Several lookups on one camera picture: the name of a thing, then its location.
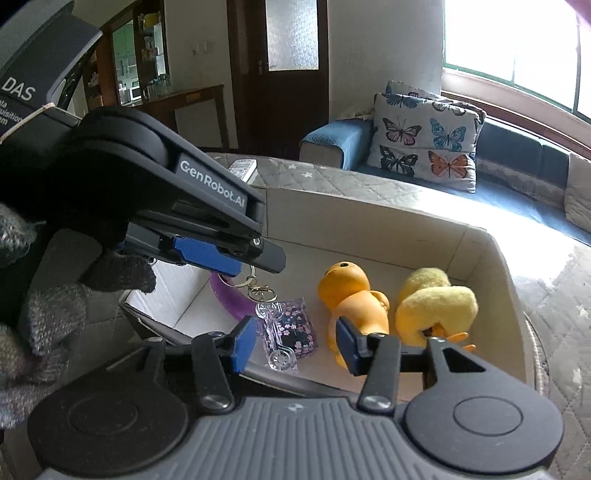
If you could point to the yellow plush duck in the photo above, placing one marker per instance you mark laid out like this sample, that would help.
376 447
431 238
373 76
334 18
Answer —
438 304

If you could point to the person's left hand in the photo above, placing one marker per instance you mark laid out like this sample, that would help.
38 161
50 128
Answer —
51 318

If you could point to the grey cardboard box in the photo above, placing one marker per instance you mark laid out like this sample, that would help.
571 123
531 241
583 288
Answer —
369 240

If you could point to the glass display cabinet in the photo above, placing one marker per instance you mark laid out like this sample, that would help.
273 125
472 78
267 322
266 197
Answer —
138 60

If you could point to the orange rubber pig toy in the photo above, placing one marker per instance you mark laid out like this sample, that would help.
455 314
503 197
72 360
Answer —
351 300

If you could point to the small butterfly print pillow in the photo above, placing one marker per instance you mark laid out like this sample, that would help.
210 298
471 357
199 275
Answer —
411 87

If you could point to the white sofa cushion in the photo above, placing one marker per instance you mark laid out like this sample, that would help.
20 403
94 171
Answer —
579 194

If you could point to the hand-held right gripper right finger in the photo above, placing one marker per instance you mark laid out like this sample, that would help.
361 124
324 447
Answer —
348 347

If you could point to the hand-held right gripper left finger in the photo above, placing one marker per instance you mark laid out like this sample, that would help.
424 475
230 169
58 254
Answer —
242 345

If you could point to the blue sofa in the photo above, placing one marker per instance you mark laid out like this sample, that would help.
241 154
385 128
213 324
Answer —
332 138

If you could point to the dark wooden door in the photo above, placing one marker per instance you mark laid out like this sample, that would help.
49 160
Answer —
251 115

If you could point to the grey star quilted tablecloth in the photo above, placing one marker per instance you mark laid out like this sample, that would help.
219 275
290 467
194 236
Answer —
323 177

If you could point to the window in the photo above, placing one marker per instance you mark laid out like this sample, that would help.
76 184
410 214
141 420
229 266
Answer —
508 37

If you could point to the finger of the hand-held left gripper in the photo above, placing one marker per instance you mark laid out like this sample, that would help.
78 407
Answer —
272 256
203 254

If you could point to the large butterfly print pillow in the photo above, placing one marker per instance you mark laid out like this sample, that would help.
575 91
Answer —
425 138

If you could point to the wooden sideboard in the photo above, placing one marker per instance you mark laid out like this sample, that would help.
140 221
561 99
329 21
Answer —
194 99

